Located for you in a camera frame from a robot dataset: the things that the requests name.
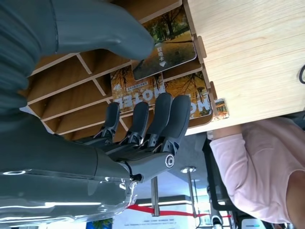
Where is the brown wooden card organizer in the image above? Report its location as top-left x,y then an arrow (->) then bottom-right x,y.
17,0 -> 218,142

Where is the person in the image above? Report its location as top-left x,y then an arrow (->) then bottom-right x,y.
206,116 -> 305,229

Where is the red stanchion belt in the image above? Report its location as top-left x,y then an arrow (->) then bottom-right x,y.
127,204 -> 232,219

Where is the black office chair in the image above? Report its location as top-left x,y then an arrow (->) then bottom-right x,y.
202,138 -> 241,229

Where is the chrome stanchion post with base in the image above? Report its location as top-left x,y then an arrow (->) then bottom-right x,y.
180,167 -> 199,219
151,176 -> 160,218

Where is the black laptop cable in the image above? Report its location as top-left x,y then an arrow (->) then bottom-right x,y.
298,64 -> 305,85

